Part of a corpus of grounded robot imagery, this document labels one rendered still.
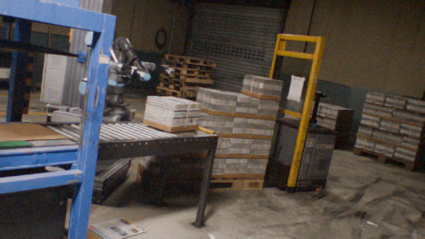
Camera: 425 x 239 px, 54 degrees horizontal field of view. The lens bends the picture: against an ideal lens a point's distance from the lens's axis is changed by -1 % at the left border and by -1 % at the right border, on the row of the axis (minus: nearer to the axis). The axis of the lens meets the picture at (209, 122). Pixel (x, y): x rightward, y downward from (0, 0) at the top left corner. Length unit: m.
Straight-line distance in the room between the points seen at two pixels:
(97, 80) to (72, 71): 1.76
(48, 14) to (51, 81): 2.01
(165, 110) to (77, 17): 1.33
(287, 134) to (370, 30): 5.76
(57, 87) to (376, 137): 6.34
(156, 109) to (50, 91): 1.17
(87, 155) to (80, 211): 0.32
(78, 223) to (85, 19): 1.10
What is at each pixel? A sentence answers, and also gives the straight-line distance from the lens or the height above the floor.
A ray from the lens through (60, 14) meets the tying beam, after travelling 2.13.
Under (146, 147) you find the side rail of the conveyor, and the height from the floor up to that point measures 0.75.
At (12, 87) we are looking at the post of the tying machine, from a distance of 3.06.
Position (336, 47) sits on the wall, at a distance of 10.85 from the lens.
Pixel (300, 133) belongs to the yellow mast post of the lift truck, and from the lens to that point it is 4.93.
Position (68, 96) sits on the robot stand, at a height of 0.84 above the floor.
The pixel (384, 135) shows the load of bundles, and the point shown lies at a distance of 8.67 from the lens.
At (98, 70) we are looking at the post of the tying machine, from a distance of 2.27.
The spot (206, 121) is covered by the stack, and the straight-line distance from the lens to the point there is 4.34.
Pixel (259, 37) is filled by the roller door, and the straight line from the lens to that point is 11.84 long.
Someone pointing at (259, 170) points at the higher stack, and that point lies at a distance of 4.92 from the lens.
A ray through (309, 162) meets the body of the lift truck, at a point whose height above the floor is 0.38.
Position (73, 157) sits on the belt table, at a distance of 2.50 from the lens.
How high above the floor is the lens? 1.43
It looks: 9 degrees down
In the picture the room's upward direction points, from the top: 10 degrees clockwise
